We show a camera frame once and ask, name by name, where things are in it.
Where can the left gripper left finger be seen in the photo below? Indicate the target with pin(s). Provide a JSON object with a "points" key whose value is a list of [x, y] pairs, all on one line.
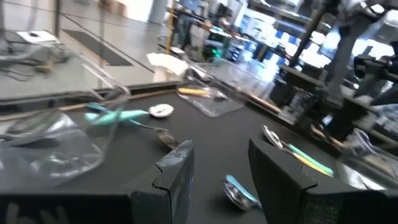
{"points": [[93, 208]]}

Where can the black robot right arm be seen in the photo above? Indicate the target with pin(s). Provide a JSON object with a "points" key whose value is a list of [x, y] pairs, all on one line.
{"points": [[373, 67]]}

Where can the trash can with white bag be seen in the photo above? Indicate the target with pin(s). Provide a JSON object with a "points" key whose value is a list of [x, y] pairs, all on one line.
{"points": [[168, 63]]}

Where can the black vertical pole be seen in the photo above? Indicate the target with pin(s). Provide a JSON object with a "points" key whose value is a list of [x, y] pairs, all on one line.
{"points": [[57, 18]]}

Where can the black perforated computer case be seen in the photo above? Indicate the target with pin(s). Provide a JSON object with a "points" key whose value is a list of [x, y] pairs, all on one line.
{"points": [[298, 84]]}

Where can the black floor mat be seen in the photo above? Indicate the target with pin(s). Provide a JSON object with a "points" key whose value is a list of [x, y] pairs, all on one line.
{"points": [[99, 49]]}

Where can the white box device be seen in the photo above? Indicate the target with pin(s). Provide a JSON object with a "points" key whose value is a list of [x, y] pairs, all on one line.
{"points": [[37, 36]]}

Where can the person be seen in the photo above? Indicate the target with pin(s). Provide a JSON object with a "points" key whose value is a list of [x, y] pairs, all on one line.
{"points": [[225, 21]]}

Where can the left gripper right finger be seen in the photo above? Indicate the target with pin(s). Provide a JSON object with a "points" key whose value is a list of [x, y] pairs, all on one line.
{"points": [[311, 208]]}

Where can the clear plastic bin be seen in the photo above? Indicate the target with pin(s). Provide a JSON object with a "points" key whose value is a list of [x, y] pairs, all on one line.
{"points": [[367, 168], [217, 107], [62, 155]]}

